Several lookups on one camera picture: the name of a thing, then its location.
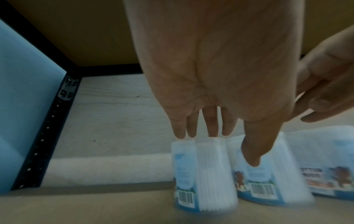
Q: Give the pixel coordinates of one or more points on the cotton bud tub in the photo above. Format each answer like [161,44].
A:
[279,179]
[204,179]
[326,157]

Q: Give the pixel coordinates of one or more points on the black metal wooden shelf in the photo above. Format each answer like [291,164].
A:
[110,201]

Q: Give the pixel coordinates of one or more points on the person's right hand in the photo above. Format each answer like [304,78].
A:
[326,83]

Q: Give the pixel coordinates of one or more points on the person's left hand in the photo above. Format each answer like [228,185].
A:
[215,54]

